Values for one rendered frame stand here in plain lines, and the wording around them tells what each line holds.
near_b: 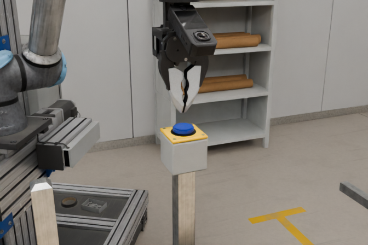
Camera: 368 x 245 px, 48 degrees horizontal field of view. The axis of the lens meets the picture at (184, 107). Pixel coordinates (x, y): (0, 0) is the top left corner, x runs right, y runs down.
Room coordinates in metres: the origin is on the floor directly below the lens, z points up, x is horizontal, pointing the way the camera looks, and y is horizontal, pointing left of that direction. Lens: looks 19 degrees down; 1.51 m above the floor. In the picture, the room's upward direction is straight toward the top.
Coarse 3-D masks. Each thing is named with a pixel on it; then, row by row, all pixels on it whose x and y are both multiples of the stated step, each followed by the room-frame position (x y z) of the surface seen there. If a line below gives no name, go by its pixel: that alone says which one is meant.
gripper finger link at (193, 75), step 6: (192, 66) 0.73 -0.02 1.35; (198, 66) 0.73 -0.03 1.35; (186, 72) 0.72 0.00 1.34; (192, 72) 0.72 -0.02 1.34; (198, 72) 0.73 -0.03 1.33; (186, 78) 0.72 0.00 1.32; (192, 78) 0.72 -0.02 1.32; (198, 78) 0.73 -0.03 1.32; (186, 84) 0.73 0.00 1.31; (192, 84) 0.72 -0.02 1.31; (198, 84) 0.73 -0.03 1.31; (186, 90) 0.72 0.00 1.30; (192, 90) 0.72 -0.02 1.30; (198, 90) 0.73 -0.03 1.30; (186, 96) 0.73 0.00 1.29; (192, 96) 0.72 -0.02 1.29; (186, 102) 0.72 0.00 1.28; (192, 102) 0.73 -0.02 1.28; (186, 108) 0.72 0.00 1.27
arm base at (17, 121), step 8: (0, 104) 1.16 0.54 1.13; (8, 104) 1.17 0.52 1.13; (16, 104) 1.20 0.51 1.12; (0, 112) 1.15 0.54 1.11; (8, 112) 1.16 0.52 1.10; (16, 112) 1.19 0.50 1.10; (0, 120) 1.14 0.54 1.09; (8, 120) 1.16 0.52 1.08; (16, 120) 1.17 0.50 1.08; (24, 120) 1.20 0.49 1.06; (0, 128) 1.14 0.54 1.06; (8, 128) 1.15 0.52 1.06; (16, 128) 1.16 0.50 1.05; (24, 128) 1.19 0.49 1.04; (0, 136) 1.13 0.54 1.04
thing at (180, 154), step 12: (168, 132) 0.72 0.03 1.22; (192, 132) 0.72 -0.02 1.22; (168, 144) 0.70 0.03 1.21; (180, 144) 0.69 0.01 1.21; (192, 144) 0.69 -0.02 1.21; (204, 144) 0.70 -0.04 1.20; (168, 156) 0.70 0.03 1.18; (180, 156) 0.68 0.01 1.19; (192, 156) 0.69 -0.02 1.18; (204, 156) 0.70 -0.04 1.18; (168, 168) 0.70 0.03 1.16; (180, 168) 0.68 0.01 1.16; (192, 168) 0.69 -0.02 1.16; (204, 168) 0.70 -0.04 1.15
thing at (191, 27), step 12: (168, 12) 0.72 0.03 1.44; (180, 12) 0.70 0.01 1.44; (192, 12) 0.71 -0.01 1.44; (180, 24) 0.67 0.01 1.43; (192, 24) 0.68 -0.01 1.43; (204, 24) 0.69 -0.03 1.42; (180, 36) 0.67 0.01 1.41; (192, 36) 0.65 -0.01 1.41; (204, 36) 0.65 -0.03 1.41; (192, 48) 0.63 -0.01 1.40; (204, 48) 0.64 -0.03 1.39
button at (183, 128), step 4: (176, 124) 0.73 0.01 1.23; (180, 124) 0.73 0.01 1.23; (184, 124) 0.73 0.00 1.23; (188, 124) 0.73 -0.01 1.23; (172, 128) 0.72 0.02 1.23; (176, 128) 0.71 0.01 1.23; (180, 128) 0.71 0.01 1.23; (184, 128) 0.71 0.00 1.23; (188, 128) 0.71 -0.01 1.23; (192, 128) 0.72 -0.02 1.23; (176, 132) 0.71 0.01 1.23; (180, 132) 0.71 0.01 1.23; (184, 132) 0.70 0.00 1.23; (188, 132) 0.71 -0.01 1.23
